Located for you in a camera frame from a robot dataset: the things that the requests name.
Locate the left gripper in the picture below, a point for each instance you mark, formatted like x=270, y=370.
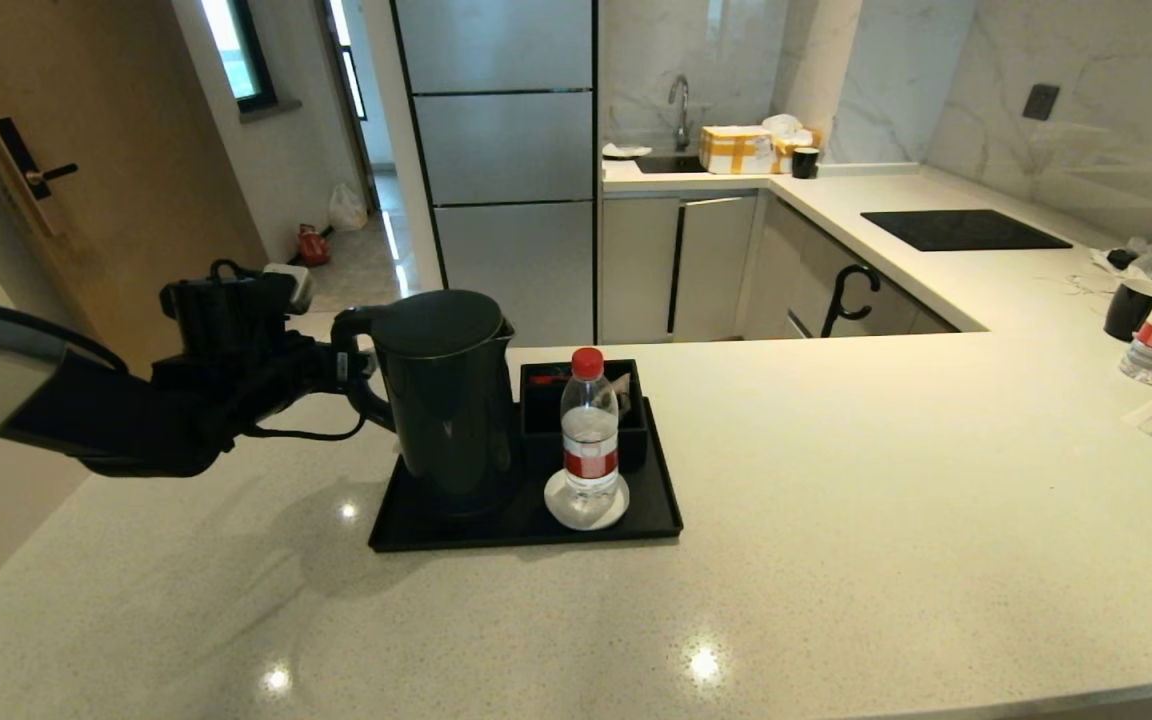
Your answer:
x=256, y=375

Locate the black electric kettle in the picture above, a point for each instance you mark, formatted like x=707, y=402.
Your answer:
x=446, y=400

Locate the clear water bottle green logo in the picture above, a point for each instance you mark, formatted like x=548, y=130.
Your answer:
x=589, y=410

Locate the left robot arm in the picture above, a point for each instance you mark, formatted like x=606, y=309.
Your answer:
x=86, y=420

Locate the sachet packet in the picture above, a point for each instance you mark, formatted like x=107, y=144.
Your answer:
x=624, y=387

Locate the small black cup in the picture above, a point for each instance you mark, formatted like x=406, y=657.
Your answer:
x=805, y=164

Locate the red bag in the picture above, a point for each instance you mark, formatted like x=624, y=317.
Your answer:
x=314, y=246

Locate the white plastic bag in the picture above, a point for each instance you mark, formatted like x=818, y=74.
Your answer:
x=347, y=210

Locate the red packet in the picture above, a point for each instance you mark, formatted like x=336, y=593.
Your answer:
x=544, y=379

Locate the black compartment organizer box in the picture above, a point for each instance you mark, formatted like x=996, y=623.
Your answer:
x=541, y=440

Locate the black rectangular serving tray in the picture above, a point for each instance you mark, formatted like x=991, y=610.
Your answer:
x=496, y=528

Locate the silver refrigerator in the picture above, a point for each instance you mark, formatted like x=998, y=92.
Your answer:
x=506, y=150

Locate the brown wooden door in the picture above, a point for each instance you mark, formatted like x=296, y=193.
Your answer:
x=136, y=180

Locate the black framed window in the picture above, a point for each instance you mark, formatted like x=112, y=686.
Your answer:
x=236, y=50

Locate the white dish by sink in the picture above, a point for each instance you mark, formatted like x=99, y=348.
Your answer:
x=626, y=151

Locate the grey sink cabinet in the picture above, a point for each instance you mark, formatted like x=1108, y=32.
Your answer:
x=716, y=270

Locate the dark kitchen sink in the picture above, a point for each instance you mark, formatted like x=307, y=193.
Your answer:
x=671, y=164

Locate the chrome kitchen faucet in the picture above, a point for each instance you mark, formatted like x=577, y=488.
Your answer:
x=682, y=113

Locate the cardboard box yellow tape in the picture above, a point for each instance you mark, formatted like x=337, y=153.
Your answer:
x=736, y=150

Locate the grey drawer cabinet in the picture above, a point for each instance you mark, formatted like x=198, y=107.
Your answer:
x=806, y=270

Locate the small yellow taped box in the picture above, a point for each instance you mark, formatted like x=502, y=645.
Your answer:
x=786, y=148

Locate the white tissue on box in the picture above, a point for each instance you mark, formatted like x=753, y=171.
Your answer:
x=782, y=124

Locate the black induction cooktop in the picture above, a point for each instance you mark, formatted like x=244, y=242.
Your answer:
x=961, y=230

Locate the black mug white inside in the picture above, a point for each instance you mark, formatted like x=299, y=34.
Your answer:
x=1128, y=313

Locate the crumpled white plastic wrap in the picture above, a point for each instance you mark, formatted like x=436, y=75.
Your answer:
x=1151, y=260

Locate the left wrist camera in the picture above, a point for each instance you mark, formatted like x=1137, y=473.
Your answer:
x=236, y=305

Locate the dark wall socket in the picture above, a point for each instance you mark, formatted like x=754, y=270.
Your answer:
x=1040, y=102

